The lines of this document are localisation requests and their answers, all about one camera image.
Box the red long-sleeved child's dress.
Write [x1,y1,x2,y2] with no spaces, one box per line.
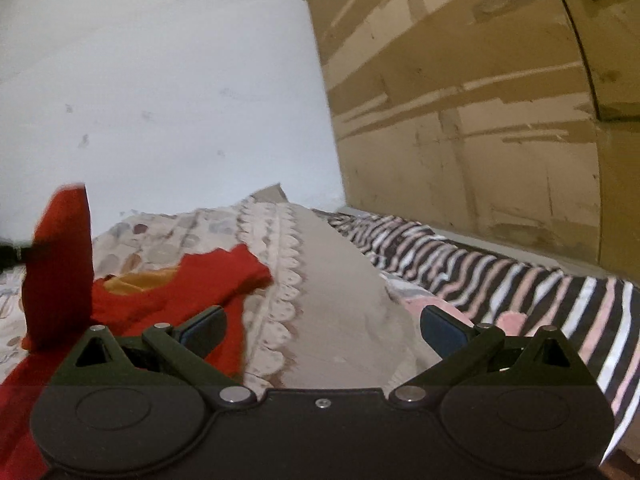
[1,185,271,479]

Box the patterned white duvet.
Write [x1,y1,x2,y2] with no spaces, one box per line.
[1,205,272,382]

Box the black white striped bedsheet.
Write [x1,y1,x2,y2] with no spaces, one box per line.
[321,212,639,450]

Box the beige scalloped pillow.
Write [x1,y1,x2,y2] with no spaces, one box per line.
[236,197,439,394]

